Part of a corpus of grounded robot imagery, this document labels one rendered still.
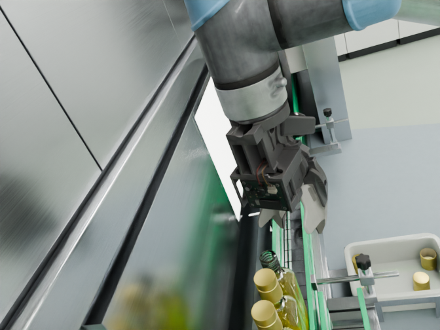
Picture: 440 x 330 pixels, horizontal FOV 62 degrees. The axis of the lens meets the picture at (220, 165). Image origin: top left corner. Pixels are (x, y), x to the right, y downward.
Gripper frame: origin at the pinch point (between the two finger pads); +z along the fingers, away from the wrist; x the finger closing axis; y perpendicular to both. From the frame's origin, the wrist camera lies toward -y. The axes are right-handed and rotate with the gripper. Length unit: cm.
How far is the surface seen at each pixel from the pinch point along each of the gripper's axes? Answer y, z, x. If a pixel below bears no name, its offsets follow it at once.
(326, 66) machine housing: -91, 15, -25
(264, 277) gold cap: 6.8, 6.2, -4.8
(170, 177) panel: 1.7, -8.1, -20.2
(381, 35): -371, 104, -66
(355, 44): -361, 107, -90
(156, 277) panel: 16.8, -3.3, -14.1
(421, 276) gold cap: -25.3, 41.0, 11.1
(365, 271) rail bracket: -11.3, 24.3, 3.7
